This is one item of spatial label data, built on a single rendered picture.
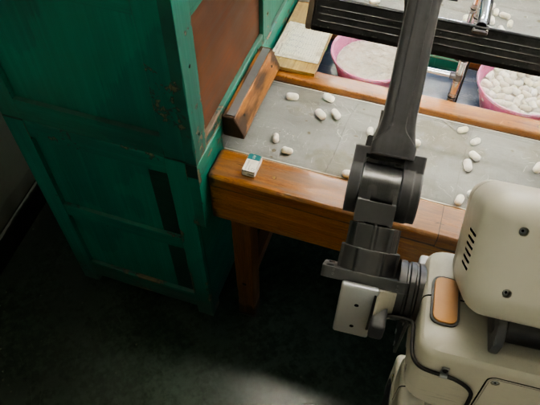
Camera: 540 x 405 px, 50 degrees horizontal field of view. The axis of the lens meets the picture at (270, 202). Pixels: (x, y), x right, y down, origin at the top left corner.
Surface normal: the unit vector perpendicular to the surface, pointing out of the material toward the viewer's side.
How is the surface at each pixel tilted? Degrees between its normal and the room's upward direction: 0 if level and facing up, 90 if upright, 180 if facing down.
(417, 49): 33
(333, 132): 0
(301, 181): 0
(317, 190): 0
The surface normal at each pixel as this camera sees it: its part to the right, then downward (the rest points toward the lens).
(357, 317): -0.26, 0.68
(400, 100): -0.15, -0.07
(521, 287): -0.19, 0.17
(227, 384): 0.00, -0.60
